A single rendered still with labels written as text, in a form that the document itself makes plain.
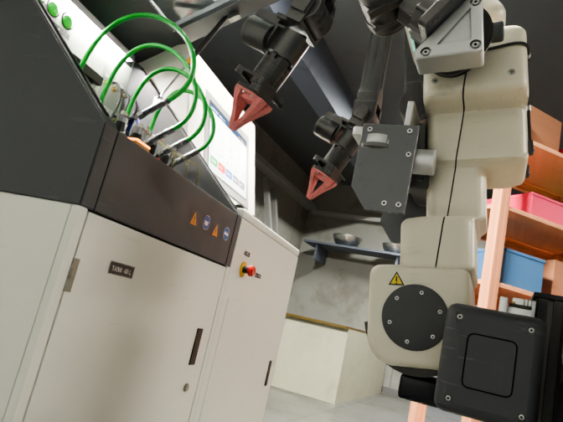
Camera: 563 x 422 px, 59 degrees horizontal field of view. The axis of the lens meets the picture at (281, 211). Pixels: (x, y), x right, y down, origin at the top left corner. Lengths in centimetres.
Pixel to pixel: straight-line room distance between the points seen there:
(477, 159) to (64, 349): 80
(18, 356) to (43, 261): 16
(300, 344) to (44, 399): 428
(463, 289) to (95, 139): 68
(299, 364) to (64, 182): 436
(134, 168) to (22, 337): 37
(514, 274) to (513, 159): 218
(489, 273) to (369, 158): 208
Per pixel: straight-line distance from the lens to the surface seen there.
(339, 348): 502
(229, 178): 205
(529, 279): 315
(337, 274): 757
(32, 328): 95
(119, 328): 111
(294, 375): 517
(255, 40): 96
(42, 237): 97
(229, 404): 179
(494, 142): 93
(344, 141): 127
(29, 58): 117
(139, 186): 107
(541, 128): 347
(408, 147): 88
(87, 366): 106
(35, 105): 109
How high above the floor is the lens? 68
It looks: 12 degrees up
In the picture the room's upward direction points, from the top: 13 degrees clockwise
